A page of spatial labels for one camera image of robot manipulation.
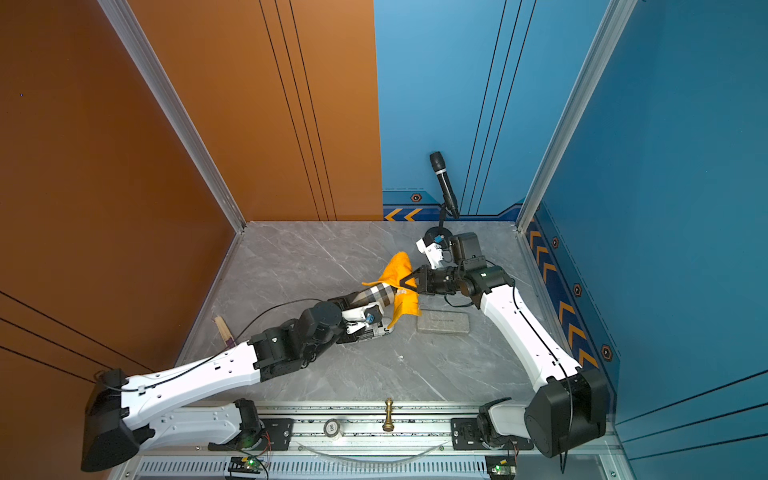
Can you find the wooden folding fan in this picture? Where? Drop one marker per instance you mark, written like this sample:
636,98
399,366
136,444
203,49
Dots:
224,331

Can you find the brass chess piece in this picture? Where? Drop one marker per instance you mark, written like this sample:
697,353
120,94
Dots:
388,424

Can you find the black microphone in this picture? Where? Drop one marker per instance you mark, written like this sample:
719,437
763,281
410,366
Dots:
450,203

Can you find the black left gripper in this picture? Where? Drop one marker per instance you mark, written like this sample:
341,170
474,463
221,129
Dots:
334,306

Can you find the grey eyeglass case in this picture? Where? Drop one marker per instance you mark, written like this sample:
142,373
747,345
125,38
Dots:
443,322

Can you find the yellow microfibre cloth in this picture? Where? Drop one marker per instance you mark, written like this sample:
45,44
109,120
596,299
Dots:
406,302

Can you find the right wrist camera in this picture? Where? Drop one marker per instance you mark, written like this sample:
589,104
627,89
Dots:
462,250

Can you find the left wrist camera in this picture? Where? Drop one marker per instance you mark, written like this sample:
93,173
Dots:
363,318

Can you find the plaid eyeglass pouch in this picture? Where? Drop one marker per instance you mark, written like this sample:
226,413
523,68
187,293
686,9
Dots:
380,293

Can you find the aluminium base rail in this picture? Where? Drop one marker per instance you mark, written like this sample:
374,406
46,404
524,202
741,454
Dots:
431,440

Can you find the green circuit board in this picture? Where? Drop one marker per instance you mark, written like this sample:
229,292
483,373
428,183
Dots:
500,468
246,467

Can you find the aluminium corner post right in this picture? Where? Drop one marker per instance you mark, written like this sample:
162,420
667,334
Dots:
609,32

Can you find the right green circuit board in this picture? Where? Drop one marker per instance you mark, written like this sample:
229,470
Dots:
500,468

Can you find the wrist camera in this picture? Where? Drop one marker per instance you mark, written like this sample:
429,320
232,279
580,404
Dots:
462,250
363,318

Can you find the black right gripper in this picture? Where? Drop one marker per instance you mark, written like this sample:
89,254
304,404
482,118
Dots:
426,283

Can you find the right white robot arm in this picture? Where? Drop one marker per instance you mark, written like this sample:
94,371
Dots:
570,403

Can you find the left green circuit board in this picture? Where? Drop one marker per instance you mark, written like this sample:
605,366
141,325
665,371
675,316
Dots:
246,467

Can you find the aluminium corner post left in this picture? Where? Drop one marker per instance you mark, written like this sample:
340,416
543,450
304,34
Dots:
128,29

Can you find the aluminium corner post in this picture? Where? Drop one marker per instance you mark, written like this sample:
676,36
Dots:
609,32
128,29

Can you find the black microphone stand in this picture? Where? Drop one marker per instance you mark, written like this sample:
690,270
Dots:
439,233

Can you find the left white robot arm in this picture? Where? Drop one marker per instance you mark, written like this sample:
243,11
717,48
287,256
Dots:
129,415

